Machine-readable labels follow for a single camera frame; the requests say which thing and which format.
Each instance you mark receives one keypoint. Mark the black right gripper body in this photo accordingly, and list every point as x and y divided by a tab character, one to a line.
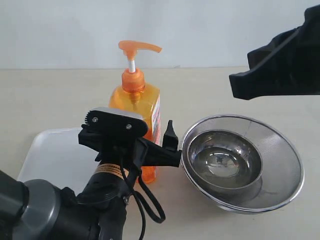
310	45

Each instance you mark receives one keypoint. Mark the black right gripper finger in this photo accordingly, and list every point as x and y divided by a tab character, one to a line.
288	44
282	73

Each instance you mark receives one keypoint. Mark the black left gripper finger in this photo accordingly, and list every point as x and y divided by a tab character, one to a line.
159	156
170	139

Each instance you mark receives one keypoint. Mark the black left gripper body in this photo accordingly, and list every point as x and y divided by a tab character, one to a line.
130	153

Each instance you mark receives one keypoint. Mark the orange dish soap pump bottle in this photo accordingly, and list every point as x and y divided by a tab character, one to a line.
135	94

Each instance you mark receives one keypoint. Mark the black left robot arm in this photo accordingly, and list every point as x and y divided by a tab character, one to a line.
38	210

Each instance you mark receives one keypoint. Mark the stainless steel bowl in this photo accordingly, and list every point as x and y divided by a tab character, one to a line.
223	163

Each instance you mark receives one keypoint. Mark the white rectangular plastic tray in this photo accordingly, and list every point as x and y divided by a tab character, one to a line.
56	156

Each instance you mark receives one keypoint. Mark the stainless steel mesh colander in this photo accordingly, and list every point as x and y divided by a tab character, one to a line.
282	175

